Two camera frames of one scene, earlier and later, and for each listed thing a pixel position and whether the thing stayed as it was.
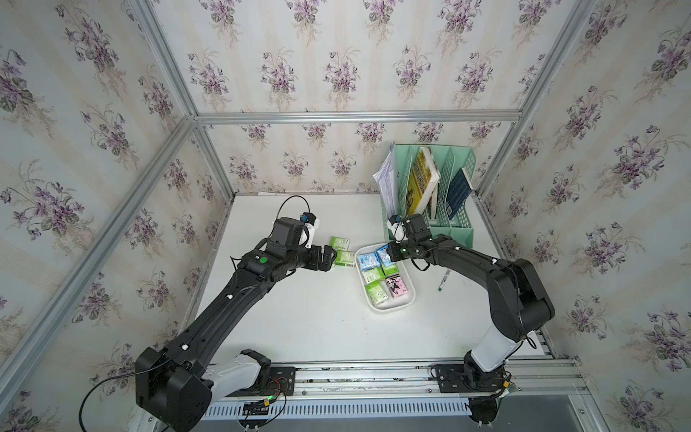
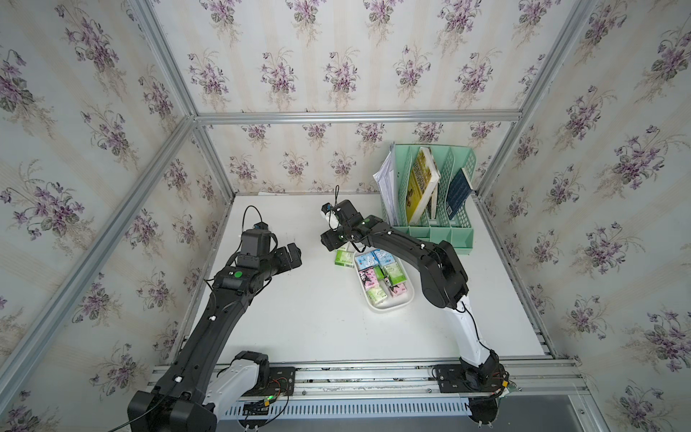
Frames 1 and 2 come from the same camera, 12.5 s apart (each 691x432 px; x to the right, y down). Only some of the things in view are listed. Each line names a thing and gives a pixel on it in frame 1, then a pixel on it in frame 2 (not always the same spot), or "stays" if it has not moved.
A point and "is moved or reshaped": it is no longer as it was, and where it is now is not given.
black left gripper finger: [329, 255] to [295, 254]
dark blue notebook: [458, 193] stays
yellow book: [425, 176] stays
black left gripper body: [310, 257] to [278, 261]
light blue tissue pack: [384, 256] stays
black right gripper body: [402, 249] to [334, 238]
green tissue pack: [390, 270] is moved or reshaped
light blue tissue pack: [369, 260] stays
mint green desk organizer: [436, 182] stays
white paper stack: [387, 179] stays
